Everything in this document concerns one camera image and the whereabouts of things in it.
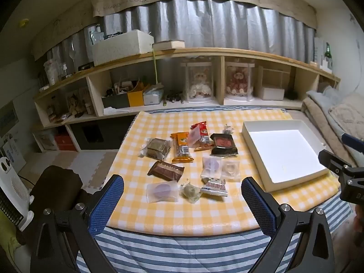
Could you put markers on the light grey folded blanket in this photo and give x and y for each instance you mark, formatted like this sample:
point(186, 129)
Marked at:
point(327, 96)

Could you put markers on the orange snack packet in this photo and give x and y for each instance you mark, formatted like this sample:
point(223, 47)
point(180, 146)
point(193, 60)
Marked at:
point(179, 139)

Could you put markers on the beige folded blanket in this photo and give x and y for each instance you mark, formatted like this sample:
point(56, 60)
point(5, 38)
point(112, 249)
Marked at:
point(315, 113)

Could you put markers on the beige donut clear packet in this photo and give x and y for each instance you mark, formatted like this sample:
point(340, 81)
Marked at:
point(231, 168)

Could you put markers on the foam puzzle floor mat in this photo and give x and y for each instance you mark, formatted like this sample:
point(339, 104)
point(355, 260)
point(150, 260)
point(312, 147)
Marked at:
point(85, 165)

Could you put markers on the wine glass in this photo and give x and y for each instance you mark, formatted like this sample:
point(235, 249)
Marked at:
point(73, 51)

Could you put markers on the wooden shelf unit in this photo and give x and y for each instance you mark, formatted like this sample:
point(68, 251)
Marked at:
point(199, 52)

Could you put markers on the white dress doll clear case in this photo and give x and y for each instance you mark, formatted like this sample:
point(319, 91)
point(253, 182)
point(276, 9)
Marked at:
point(199, 82)

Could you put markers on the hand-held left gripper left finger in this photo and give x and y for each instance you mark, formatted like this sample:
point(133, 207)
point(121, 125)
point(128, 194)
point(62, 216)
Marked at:
point(106, 204)

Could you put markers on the white storage box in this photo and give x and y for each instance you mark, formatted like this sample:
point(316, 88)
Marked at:
point(122, 48)

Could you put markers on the brown square cake clear wrap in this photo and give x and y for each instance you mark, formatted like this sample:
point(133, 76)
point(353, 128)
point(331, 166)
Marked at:
point(155, 147)

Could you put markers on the pink donut clear packet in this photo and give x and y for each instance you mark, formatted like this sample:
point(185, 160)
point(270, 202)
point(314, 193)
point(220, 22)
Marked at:
point(211, 166)

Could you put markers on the grey curtain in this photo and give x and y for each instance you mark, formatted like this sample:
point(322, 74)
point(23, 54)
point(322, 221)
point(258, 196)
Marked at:
point(199, 22)

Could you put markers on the dark box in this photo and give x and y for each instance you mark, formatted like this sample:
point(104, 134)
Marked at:
point(115, 101)

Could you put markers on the person's right hand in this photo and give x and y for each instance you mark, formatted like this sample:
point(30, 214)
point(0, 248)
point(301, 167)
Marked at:
point(359, 224)

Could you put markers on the small black box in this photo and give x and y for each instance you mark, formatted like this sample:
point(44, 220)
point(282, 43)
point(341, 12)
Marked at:
point(85, 66)

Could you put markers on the red snack packet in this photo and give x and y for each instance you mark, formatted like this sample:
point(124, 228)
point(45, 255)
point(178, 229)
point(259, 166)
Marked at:
point(200, 126)

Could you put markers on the green white candy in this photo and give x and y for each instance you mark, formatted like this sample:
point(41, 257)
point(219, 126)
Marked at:
point(191, 192)

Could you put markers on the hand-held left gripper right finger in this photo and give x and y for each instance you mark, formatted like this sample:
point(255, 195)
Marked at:
point(258, 207)

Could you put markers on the pink dress doll clear case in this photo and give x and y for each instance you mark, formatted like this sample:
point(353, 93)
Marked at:
point(239, 82)

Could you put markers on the brown gold striped snack packet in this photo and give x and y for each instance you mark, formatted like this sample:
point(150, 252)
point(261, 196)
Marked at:
point(166, 171)

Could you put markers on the white paper box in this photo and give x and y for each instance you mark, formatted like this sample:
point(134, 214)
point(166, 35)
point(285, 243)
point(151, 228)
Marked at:
point(319, 48)

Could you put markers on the yellow checkered tablecloth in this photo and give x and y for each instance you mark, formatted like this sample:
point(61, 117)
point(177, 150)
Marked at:
point(159, 125)

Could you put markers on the purple round cookie packet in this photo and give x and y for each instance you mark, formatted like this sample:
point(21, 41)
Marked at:
point(162, 192)

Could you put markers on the white textured blanket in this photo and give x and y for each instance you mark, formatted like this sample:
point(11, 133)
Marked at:
point(347, 113)

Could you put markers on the brown cardboard box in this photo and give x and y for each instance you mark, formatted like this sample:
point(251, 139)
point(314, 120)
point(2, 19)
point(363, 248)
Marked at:
point(277, 75)

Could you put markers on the yellow smoke detector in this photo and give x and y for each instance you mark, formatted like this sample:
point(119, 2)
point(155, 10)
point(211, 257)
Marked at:
point(24, 23)

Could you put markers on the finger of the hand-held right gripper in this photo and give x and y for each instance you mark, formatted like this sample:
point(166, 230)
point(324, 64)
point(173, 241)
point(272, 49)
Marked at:
point(354, 141)
point(332, 160)

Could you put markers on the white printed carton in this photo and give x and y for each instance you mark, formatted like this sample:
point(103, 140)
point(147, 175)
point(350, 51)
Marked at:
point(11, 153)

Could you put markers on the white fan heater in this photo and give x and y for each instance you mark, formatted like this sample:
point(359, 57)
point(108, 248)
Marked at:
point(12, 187)

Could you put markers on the clear plastic jar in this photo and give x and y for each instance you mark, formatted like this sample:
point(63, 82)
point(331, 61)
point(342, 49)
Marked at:
point(51, 71)

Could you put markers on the white shallow cardboard box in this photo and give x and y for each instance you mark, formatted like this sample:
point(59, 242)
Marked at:
point(284, 150)

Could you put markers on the black fuzzy object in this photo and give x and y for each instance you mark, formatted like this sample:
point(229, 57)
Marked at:
point(290, 94)

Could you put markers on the brown cushion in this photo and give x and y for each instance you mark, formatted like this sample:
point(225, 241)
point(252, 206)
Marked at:
point(57, 187)

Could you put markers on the white pink printed snack packet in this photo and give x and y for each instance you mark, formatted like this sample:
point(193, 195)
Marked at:
point(214, 187)

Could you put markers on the clear glass bottle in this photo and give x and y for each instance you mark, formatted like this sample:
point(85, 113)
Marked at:
point(96, 35)

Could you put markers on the red box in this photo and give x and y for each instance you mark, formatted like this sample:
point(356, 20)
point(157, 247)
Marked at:
point(65, 142)

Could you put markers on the yellow box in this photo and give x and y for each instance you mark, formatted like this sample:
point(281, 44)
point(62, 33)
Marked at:
point(136, 98)

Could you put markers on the black snack packet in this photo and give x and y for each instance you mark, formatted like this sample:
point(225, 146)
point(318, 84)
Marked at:
point(223, 144)

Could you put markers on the thick book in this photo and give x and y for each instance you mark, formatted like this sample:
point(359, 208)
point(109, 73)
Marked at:
point(169, 45)

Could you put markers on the tissue box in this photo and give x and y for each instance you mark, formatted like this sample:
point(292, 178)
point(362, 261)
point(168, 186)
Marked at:
point(153, 98)

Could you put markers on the green glass bottle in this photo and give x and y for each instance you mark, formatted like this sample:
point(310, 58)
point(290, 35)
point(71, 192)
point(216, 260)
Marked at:
point(328, 54)

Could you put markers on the dark small objects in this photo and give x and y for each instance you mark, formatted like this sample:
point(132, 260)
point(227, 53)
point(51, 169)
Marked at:
point(172, 96)

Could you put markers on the small white box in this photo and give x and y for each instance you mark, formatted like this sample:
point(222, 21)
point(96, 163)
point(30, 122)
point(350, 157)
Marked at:
point(273, 93)

